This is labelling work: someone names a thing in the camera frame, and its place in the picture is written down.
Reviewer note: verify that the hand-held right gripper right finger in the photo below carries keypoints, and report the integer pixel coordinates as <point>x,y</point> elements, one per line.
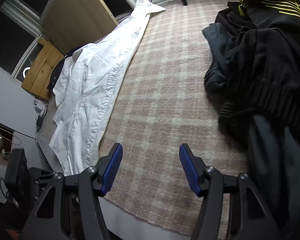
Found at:
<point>188,170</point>

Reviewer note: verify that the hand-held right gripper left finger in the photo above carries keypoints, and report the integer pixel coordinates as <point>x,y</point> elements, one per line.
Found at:
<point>113,170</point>

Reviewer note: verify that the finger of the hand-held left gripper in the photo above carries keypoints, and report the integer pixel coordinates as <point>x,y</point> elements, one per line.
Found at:
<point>38,182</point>

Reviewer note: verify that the white shirt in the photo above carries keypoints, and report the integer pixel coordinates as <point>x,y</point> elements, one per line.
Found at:
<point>95,80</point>

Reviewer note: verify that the navy clothes pile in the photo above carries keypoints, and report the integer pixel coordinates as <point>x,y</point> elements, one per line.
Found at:
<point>58,72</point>

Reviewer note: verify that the shelf with small items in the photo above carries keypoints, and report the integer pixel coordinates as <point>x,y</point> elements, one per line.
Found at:
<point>0,140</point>

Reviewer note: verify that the black power adapter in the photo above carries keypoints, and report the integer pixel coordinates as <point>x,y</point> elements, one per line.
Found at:
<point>39,121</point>

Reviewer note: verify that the white power strip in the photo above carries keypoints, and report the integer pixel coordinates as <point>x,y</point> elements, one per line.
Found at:
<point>40,106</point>

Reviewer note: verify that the plaid rug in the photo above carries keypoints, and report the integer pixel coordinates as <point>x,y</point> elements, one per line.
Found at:
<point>170,100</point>

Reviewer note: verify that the person's dark grey clothing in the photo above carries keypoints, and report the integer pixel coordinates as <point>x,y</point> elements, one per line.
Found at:
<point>277,170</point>

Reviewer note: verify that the pine plank board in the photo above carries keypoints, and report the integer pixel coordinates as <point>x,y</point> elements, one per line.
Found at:
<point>41,75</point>

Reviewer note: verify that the dark grey garment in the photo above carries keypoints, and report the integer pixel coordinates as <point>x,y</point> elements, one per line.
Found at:
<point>215,45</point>

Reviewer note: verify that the black ribbed-hem garment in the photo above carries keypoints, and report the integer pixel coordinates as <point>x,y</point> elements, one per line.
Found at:
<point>265,67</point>

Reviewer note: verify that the large light wood board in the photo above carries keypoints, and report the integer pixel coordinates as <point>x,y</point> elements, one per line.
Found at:
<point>75,12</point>

